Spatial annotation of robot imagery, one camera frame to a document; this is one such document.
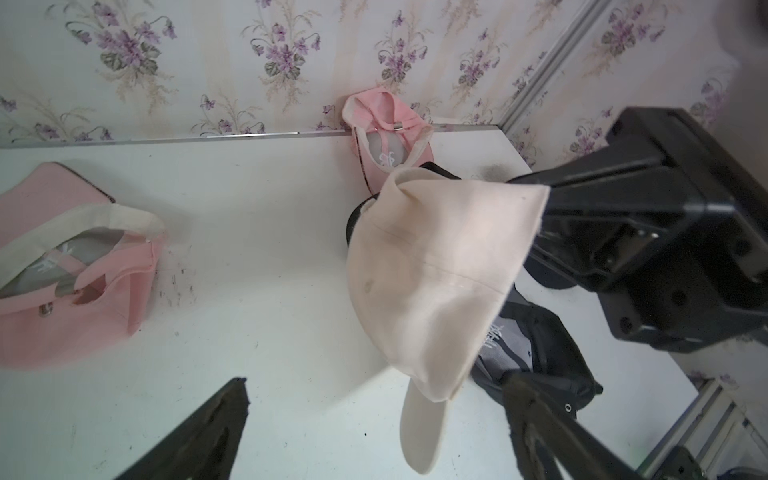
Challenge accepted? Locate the pink cap back wall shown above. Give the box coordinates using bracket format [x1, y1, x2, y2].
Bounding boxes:
[342, 87, 434, 195]

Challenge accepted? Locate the black cap centre back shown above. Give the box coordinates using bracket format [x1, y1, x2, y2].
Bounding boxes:
[344, 160, 463, 247]

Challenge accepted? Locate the black cap white letter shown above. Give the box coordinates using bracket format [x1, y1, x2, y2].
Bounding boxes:
[524, 252, 594, 292]

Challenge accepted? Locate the dark grey baseball cap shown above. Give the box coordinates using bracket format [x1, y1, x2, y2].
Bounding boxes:
[471, 289, 603, 417]

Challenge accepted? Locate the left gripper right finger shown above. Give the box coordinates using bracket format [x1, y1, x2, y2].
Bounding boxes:
[503, 374, 640, 479]

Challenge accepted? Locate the beige baseball cap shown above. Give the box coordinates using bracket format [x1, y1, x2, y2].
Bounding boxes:
[347, 167, 550, 475]

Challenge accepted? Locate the pink cap left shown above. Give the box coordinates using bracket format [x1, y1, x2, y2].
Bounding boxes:
[1, 162, 166, 370]

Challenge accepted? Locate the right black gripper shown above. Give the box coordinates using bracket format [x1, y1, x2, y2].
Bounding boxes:
[518, 107, 767, 353]

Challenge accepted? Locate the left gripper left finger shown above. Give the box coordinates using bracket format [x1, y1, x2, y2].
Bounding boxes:
[119, 377, 249, 480]

